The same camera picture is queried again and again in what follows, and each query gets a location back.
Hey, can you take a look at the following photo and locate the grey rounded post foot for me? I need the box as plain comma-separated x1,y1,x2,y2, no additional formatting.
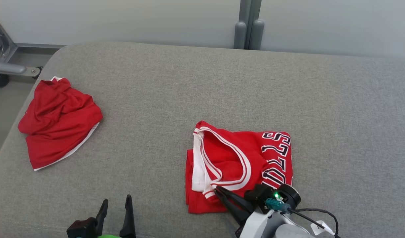
235,21,247,49
250,19,265,51

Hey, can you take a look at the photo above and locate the white cable label tag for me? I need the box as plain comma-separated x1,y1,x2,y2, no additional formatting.
311,220,336,237

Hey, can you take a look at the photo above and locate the red jersey white trim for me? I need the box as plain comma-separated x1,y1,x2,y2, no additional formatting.
185,121,294,214

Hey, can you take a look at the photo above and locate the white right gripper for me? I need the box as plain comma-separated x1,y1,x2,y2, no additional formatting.
215,186,282,238

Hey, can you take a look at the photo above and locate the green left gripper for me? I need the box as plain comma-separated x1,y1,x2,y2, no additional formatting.
96,195,136,238

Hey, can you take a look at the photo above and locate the grey partition post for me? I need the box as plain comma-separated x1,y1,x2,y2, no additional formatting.
239,0,262,50

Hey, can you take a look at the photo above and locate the grey metal wheeled frame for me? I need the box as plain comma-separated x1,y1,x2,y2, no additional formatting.
0,13,43,88

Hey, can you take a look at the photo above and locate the red shorts white hem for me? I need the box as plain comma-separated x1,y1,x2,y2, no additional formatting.
18,77,103,171

